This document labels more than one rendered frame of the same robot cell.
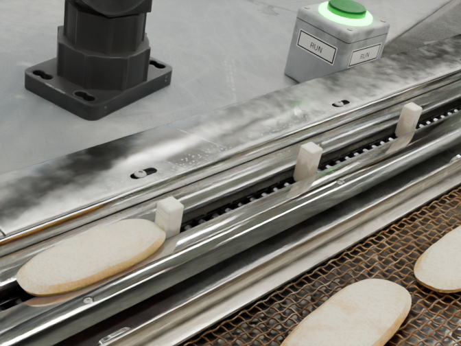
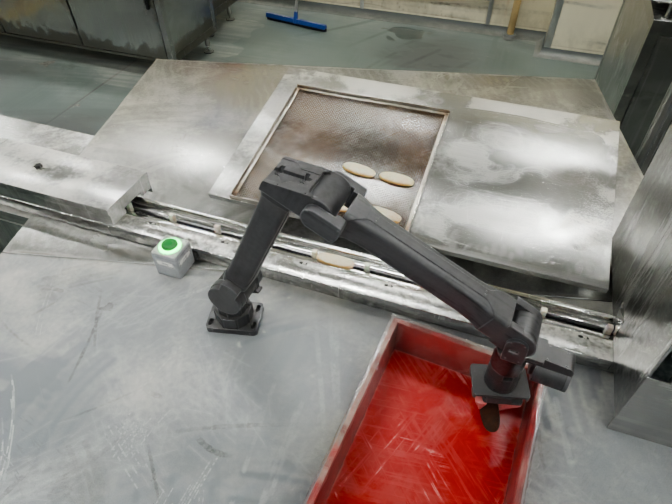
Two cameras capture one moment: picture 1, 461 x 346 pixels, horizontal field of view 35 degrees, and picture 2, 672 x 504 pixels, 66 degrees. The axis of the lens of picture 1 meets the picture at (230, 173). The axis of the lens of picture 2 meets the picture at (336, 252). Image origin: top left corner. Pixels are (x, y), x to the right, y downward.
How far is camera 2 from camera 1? 1.29 m
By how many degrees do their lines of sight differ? 79
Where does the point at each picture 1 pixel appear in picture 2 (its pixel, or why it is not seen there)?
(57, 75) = (250, 321)
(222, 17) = (132, 317)
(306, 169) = not seen: hidden behind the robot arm
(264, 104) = not seen: hidden behind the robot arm
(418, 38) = (98, 253)
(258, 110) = not seen: hidden behind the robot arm
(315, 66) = (187, 261)
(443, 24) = (69, 250)
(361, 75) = (196, 243)
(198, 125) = (269, 264)
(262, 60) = (172, 289)
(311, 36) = (182, 258)
